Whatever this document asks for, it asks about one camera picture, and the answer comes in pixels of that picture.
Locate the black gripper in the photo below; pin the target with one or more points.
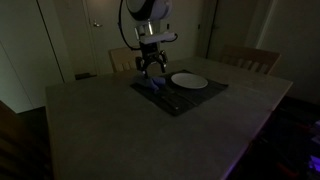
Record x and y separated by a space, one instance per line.
150 54

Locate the blue towel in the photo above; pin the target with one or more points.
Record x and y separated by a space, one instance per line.
153 83

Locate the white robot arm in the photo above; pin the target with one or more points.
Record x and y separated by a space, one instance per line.
146 13

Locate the white round plate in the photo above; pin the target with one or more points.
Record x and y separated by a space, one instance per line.
188 80

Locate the wooden chair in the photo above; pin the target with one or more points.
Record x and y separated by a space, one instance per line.
123 59
251 59

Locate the silver fork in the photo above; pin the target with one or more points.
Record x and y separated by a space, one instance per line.
170 102

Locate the dark woven placemat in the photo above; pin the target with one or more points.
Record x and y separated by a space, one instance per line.
185 98

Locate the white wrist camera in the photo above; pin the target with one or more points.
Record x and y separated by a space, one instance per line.
148 39

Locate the white door with handle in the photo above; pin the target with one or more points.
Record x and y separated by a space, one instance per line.
102 18

